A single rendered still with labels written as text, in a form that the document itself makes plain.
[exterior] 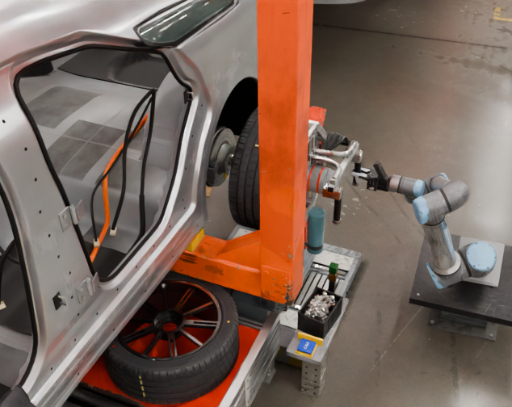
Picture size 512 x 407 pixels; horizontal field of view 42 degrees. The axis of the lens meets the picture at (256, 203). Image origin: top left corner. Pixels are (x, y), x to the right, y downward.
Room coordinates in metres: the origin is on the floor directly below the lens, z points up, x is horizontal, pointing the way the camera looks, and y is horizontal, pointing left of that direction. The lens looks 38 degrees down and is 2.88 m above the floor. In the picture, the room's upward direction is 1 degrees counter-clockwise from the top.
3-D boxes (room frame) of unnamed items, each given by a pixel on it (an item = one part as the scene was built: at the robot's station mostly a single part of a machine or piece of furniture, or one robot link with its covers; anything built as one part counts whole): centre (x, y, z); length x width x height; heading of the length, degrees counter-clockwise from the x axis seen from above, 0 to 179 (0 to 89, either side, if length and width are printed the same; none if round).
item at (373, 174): (2.86, -0.65, 0.80); 0.12 x 0.08 x 0.09; 66
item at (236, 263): (2.48, 0.19, 0.69); 0.52 x 0.17 x 0.35; 66
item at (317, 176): (2.82, -0.32, 0.85); 0.21 x 0.14 x 0.14; 66
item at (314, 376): (2.17, -0.28, 0.21); 0.10 x 0.10 x 0.42; 66
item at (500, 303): (2.68, -1.18, 0.15); 0.60 x 0.60 x 0.30; 70
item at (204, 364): (2.20, 0.42, 0.39); 0.66 x 0.66 x 0.24
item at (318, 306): (2.21, -0.29, 0.51); 0.20 x 0.14 x 0.13; 148
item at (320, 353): (2.19, -0.29, 0.44); 0.43 x 0.17 x 0.03; 156
